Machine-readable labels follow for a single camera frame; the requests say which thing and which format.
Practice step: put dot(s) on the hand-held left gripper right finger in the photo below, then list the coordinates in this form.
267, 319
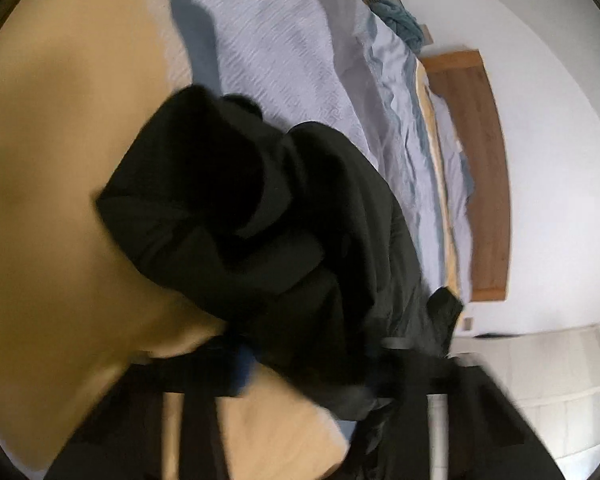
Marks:
415, 370

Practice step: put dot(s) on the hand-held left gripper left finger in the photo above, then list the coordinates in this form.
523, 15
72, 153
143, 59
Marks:
241, 371

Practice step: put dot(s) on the black down jacket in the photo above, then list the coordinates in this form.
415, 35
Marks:
260, 240

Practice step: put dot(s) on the blue crumpled clothes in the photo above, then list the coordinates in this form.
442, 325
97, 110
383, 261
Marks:
397, 20

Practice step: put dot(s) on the white panelled wardrobe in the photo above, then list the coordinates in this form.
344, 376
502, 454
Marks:
550, 390

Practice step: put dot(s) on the grey-blue pillow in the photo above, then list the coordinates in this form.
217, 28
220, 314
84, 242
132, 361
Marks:
455, 180

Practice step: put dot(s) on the wooden headboard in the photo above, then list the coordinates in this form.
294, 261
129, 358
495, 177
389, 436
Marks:
485, 175

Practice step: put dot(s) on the striped duvet cover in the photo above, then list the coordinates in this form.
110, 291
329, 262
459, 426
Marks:
55, 170

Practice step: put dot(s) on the wall switch plate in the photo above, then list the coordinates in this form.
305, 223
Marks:
468, 323

